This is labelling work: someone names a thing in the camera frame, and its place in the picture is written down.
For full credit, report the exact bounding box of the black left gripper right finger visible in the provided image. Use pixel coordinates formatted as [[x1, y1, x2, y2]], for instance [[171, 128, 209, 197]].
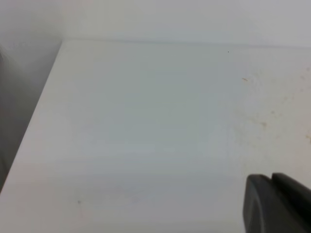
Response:
[[272, 173, 311, 192]]

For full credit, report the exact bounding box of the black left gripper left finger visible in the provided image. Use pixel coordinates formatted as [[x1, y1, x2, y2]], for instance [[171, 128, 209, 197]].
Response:
[[243, 174, 311, 233]]

